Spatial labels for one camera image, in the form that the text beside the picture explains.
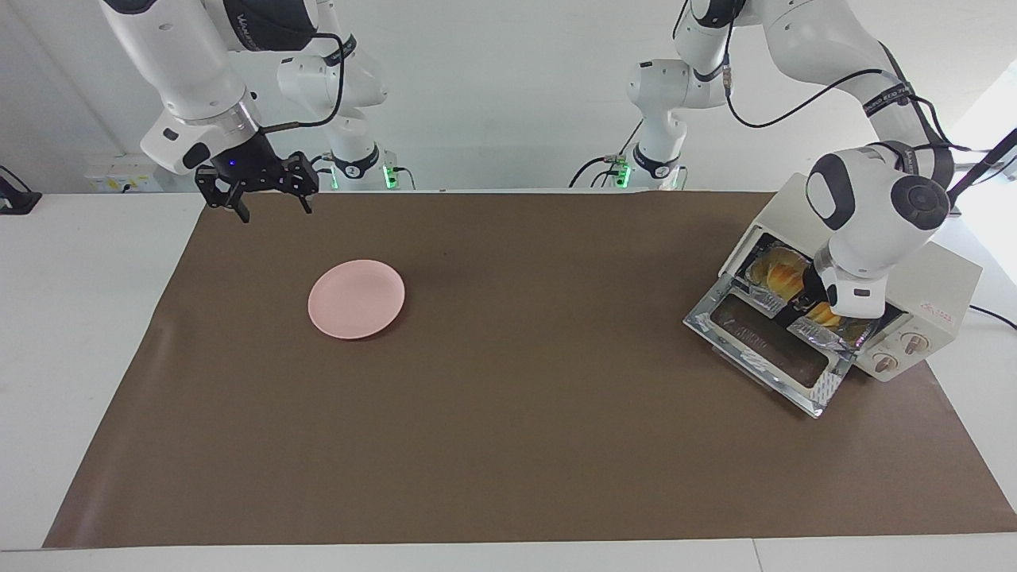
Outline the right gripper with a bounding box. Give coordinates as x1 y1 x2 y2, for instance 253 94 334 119
195 131 321 224

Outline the pink round plate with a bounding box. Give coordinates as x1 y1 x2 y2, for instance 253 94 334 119
307 259 407 341

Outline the cream toaster oven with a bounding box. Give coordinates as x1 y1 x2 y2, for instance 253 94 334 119
683 191 984 419

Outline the black cable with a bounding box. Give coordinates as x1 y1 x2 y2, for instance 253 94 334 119
261 32 355 134
968 304 1017 331
723 67 908 130
567 119 645 189

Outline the yellow bread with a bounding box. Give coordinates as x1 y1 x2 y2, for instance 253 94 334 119
748 245 845 332

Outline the white power strip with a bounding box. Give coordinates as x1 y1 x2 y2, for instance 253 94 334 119
83 163 164 194

